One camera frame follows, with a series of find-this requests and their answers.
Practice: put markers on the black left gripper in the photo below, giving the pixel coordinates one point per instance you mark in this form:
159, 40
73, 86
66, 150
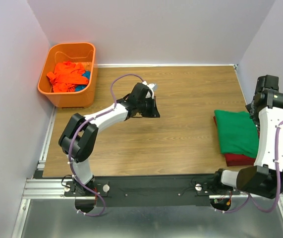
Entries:
153, 112

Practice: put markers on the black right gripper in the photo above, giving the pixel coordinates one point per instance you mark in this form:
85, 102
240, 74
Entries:
253, 115

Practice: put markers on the green t-shirt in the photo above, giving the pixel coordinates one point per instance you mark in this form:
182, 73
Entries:
242, 121

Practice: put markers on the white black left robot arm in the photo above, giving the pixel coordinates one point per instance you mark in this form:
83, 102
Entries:
79, 136

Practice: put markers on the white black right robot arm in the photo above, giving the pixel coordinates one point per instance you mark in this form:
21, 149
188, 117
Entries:
265, 177

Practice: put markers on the blue t-shirt in basket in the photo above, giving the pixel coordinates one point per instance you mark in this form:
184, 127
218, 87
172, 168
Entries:
83, 82

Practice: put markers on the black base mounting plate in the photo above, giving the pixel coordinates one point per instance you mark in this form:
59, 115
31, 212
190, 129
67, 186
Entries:
148, 191

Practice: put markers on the folded dark red t-shirt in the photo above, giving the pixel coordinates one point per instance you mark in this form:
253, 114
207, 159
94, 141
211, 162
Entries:
238, 160

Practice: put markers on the orange plastic laundry basket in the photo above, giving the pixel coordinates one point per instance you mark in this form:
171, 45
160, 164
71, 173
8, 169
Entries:
84, 53

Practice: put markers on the orange t-shirt in basket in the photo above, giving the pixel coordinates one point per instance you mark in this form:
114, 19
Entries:
66, 76

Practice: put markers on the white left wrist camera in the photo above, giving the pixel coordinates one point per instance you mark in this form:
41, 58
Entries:
152, 86

